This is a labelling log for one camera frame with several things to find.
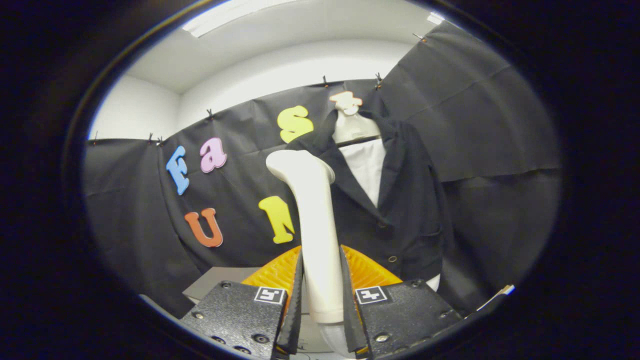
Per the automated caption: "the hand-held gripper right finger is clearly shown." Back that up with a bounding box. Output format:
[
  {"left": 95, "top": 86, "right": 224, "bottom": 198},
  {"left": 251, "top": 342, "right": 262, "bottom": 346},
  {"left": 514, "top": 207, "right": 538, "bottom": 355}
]
[{"left": 340, "top": 245, "right": 463, "bottom": 360}]

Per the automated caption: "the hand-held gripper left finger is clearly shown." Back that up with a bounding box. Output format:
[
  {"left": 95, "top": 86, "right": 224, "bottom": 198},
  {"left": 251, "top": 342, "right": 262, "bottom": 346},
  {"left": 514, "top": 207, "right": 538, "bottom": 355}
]
[{"left": 180, "top": 245, "right": 304, "bottom": 360}]

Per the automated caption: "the white garment steamer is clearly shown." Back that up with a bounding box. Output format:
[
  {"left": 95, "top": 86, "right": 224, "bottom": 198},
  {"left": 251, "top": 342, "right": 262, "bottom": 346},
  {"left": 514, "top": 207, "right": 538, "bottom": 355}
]
[{"left": 265, "top": 149, "right": 361, "bottom": 358}]

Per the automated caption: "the black jacket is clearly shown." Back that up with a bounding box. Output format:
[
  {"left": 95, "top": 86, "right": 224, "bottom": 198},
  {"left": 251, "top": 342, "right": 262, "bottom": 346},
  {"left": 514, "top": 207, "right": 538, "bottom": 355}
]
[{"left": 285, "top": 107, "right": 453, "bottom": 291}]

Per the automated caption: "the grey cabinet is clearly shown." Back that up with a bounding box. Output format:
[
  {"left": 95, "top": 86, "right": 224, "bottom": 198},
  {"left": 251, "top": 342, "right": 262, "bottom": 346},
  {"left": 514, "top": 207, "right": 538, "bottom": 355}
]
[{"left": 182, "top": 266, "right": 261, "bottom": 306}]

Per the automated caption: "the white mannequin torso on stand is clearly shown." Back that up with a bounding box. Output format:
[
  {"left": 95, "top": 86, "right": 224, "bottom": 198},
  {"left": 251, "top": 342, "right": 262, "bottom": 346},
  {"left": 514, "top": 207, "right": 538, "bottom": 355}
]
[{"left": 331, "top": 107, "right": 442, "bottom": 292}]

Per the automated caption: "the black backdrop cloth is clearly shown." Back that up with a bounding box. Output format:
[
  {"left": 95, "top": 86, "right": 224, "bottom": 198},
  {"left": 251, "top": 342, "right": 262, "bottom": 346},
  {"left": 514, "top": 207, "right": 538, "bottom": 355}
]
[{"left": 82, "top": 20, "right": 561, "bottom": 321}]

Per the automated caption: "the row of small backdrop clips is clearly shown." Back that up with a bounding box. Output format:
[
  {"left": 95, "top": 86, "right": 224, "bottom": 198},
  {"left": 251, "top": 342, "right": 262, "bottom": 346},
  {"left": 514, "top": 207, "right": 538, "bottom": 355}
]
[{"left": 92, "top": 32, "right": 427, "bottom": 147}]

